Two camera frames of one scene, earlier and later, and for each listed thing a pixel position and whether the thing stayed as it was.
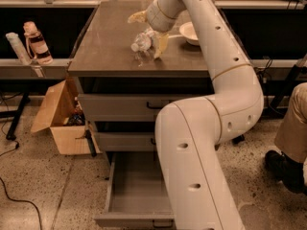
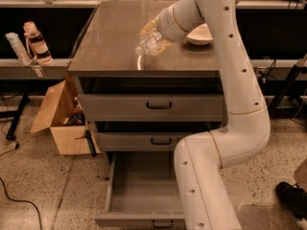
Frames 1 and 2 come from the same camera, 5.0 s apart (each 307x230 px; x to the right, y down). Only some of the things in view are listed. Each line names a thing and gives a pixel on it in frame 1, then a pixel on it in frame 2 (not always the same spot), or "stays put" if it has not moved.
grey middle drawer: (128, 141) stays put
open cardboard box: (61, 111) stays put
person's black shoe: (286, 171) → (294, 197)
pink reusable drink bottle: (36, 45) stays put
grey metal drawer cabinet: (124, 81) stays put
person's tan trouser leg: (293, 139) → (300, 175)
